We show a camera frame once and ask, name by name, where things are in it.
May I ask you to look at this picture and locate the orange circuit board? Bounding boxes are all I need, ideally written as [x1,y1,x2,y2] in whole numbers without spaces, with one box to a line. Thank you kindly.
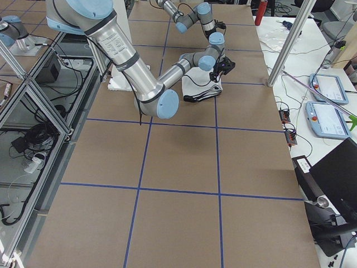
[278,109,297,147]

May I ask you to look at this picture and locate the lower blue teach pendant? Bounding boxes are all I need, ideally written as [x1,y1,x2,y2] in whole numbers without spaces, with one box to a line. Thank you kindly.
[305,101,351,140]

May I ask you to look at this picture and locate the black laptop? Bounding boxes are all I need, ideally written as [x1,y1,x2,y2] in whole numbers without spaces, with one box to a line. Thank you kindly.
[310,138,356,218]

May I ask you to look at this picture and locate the clear plastic bag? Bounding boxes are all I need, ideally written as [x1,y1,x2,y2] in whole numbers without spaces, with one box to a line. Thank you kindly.
[259,27,290,52]

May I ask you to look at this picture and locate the black monitor stand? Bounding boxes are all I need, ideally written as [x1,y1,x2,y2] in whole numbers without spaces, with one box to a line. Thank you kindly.
[304,202,356,257]

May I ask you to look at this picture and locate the aluminium frame post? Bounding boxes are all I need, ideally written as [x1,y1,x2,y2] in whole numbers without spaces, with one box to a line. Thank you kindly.
[267,0,316,87]

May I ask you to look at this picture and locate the black power box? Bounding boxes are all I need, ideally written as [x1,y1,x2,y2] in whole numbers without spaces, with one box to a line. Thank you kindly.
[35,54,61,84]

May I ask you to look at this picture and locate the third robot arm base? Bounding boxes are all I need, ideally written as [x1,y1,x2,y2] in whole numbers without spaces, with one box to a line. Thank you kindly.
[1,15,41,56]

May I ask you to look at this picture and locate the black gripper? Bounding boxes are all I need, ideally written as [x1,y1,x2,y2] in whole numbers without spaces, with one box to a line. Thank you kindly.
[209,57,235,82]
[214,20,226,35]

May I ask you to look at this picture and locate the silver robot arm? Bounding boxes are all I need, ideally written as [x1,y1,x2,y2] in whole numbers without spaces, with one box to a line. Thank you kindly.
[156,1,226,39]
[46,0,235,119]

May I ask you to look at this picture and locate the black box with label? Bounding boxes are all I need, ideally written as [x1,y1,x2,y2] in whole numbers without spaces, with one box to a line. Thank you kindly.
[292,155,331,209]

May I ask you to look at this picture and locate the blue teach pendant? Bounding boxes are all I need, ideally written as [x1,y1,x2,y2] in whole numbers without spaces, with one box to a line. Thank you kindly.
[309,74,349,105]
[305,101,351,140]

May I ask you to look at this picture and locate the metal reacher grabber tool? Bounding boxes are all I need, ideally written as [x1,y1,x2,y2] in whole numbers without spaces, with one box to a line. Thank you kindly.
[282,70,357,131]

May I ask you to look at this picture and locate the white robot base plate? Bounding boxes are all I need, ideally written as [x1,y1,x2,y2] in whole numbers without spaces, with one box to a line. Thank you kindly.
[108,65,131,92]

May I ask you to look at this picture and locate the aluminium frame structure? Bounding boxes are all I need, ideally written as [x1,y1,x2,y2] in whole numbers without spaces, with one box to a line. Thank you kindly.
[1,33,108,267]

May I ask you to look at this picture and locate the upper blue teach pendant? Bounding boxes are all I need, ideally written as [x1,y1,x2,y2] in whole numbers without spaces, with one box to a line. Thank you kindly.
[309,74,349,105]

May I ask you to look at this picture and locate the red bottle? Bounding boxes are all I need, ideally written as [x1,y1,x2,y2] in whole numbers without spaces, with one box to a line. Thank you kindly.
[254,0,268,26]

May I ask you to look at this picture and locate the grey cartoon print t-shirt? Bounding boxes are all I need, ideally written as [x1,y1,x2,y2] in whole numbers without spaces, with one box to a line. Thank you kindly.
[181,67,223,103]

